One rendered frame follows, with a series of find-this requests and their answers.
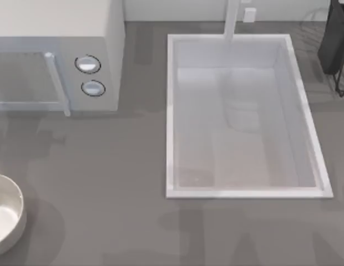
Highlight white sink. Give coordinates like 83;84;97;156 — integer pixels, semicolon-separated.
165;33;335;200

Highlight pale microwave oven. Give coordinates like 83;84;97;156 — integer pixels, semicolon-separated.
0;0;126;117

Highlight round microwave knob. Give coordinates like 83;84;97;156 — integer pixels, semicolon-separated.
80;79;107;97
74;54;102;75

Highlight tall white tap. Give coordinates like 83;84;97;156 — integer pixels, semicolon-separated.
223;0;240;43

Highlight glass microwave door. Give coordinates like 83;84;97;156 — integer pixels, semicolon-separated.
0;51;68;111

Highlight white bowl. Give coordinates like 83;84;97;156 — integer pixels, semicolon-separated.
0;173;27;257

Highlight pale microwave door handle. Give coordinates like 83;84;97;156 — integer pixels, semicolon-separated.
44;52;72;117

